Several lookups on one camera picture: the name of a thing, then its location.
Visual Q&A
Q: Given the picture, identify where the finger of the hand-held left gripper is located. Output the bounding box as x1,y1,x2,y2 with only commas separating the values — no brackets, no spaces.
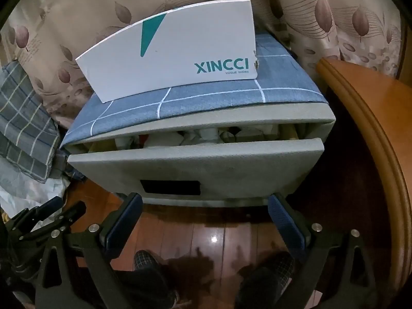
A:
14,196,65,229
29,201,87,242

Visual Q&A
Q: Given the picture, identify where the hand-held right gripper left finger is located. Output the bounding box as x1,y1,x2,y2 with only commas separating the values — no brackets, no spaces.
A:
35,192,144,309

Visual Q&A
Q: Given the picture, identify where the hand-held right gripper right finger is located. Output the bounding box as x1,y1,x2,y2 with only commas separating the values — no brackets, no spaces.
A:
267,193,377,309

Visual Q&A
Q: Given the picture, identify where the pile of clothes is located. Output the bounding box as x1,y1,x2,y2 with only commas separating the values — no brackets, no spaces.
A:
90,125,310,150

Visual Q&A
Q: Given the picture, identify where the white shoe box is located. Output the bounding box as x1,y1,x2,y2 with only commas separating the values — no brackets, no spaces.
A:
75,0,258,103

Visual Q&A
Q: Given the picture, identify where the white crumpled cloth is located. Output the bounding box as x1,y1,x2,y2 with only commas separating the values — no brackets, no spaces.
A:
0,164,71,216

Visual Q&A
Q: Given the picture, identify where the person's left leg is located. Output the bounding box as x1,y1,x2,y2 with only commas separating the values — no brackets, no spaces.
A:
109,249,181,309

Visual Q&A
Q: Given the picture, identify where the grey plaid blanket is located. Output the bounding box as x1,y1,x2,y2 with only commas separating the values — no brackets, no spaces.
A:
0,61,70,184

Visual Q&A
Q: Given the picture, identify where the grey nightstand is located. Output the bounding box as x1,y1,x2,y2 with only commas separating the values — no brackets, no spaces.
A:
64,101,335,208

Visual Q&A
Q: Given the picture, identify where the blue checked cloth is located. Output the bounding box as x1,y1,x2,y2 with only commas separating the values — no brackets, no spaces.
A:
61,30,329,150

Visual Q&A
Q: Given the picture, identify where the leaf print curtain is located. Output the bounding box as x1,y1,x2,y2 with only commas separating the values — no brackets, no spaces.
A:
0,0,406,116

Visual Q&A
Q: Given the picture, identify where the brown wooden bed frame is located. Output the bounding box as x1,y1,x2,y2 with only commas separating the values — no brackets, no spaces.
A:
315,56,412,284

